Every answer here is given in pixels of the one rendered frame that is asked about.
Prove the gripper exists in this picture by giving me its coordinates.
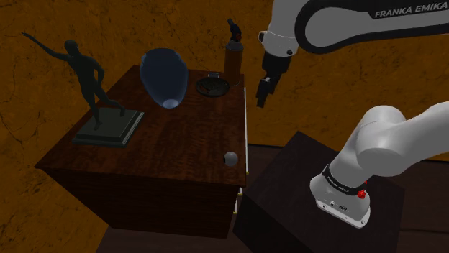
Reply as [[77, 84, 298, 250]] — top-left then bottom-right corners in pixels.
[[255, 52, 293, 109]]

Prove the brown spray bottle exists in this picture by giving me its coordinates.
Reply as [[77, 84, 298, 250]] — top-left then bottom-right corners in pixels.
[[224, 18, 245, 87]]

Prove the black round dish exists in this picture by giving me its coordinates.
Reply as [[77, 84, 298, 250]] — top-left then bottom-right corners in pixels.
[[194, 77, 231, 98]]

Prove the small grey ball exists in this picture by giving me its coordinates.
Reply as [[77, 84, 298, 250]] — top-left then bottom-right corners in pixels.
[[223, 151, 240, 167]]

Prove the dark blue vase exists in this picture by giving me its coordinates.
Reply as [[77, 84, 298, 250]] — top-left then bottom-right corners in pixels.
[[139, 47, 189, 109]]

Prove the dark wooden chest of drawers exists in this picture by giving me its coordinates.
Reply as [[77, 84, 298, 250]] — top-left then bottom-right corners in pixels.
[[34, 64, 250, 240]]

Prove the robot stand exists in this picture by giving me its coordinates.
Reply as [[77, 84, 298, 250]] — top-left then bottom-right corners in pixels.
[[232, 131, 405, 253]]

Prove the dark human figure statue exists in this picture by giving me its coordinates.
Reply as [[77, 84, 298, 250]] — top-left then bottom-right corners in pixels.
[[22, 32, 145, 147]]

